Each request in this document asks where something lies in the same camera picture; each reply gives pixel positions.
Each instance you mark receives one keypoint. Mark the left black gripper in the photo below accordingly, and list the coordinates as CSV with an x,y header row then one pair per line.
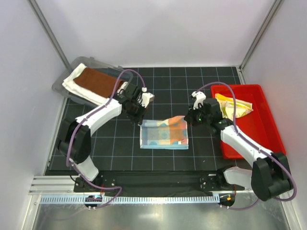
x,y
139,119

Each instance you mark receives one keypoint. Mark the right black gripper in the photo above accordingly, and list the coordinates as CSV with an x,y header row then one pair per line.
x,y
190,117

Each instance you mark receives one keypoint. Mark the blue white cloth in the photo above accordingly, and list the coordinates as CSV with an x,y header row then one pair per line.
x,y
169,134

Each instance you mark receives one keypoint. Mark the brown towel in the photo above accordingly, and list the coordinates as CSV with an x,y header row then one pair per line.
x,y
97,82

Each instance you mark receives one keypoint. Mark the colourful patterned cloth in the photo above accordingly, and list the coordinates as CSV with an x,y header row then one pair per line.
x,y
228,106

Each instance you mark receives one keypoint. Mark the white towel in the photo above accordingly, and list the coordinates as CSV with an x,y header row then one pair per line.
x,y
81,88

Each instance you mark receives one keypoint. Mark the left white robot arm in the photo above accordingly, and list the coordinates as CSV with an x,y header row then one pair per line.
x,y
75,135

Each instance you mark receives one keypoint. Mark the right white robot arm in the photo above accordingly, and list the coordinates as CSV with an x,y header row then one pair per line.
x,y
270,174

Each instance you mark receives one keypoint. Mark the clear plastic container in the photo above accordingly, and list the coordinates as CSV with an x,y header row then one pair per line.
x,y
90,62

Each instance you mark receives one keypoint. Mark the red plastic bin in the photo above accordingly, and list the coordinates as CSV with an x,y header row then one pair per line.
x,y
259,124

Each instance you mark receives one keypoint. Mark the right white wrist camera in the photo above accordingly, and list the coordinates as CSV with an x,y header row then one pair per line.
x,y
198,98

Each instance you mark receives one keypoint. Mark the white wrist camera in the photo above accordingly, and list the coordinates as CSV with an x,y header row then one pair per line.
x,y
198,98
146,99

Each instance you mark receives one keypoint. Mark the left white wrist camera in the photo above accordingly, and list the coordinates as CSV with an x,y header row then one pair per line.
x,y
146,99

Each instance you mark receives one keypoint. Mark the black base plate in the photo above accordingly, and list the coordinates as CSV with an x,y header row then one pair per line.
x,y
163,183

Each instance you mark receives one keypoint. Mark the aluminium rail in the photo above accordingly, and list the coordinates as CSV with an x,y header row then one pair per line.
x,y
51,185

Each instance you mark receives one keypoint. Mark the slotted cable duct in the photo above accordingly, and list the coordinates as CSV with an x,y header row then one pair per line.
x,y
95,199

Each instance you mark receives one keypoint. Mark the right aluminium frame post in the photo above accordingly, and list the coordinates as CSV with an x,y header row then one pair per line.
x,y
261,32

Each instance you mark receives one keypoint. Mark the aluminium frame post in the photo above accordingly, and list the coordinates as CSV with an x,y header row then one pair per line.
x,y
48,31
261,32

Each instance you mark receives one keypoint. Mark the left aluminium frame post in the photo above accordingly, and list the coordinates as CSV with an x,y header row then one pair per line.
x,y
48,31

